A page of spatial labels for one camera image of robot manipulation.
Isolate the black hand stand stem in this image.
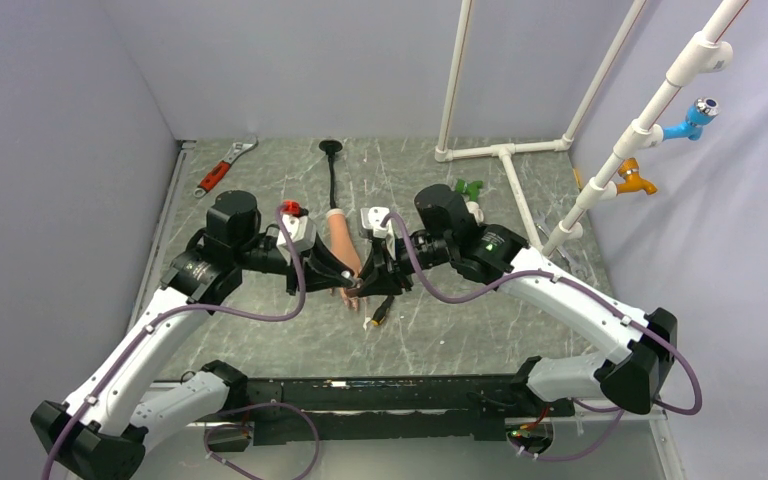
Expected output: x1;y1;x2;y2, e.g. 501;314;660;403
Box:
318;139;343;209

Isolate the red adjustable wrench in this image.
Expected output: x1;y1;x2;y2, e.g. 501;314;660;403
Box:
193;137;259;199

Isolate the glitter nail polish bottle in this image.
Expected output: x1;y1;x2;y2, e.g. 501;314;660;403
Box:
341;270;361;295

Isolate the near black yellow screwdriver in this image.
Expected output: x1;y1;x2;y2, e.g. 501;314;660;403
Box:
369;295;395;326

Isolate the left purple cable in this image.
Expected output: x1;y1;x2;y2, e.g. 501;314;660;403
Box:
42;205;324;480

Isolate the mannequin practice hand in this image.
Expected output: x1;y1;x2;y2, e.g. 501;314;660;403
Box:
326;207;362;276

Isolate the black base frame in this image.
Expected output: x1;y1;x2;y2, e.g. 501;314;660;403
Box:
198;360;577;454

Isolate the silver open-end wrench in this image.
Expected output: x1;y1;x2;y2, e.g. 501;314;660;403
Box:
533;212;587;279

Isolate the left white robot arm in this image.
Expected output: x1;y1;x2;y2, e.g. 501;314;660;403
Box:
31;190;356;479

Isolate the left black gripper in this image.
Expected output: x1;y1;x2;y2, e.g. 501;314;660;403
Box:
235;231;353;296

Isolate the green valve pvc fitting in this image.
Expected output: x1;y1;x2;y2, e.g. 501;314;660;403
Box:
454;179;485;224

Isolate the blue faucet valve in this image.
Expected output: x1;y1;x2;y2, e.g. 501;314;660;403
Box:
662;97;720;141

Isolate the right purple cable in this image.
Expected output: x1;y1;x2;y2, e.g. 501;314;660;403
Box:
381;213;703;464

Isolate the orange faucet valve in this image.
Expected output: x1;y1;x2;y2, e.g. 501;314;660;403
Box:
616;157;658;195

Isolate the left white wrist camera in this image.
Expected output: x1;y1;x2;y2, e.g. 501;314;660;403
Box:
280;200;318;256

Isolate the white pvc pipe frame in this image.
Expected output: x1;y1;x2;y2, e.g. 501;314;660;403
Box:
434;0;751;256

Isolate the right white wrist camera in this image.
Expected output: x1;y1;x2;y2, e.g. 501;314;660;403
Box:
360;206;395;240

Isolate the purple cable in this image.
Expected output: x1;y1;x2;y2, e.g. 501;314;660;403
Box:
381;213;703;464
42;205;324;480

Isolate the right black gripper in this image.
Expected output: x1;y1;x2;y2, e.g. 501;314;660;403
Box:
355;232;455;296

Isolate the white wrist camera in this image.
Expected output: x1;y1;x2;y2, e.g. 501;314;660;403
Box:
280;200;318;256
360;206;395;240

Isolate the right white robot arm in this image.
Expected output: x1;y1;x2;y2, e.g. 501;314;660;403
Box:
352;184;678;415

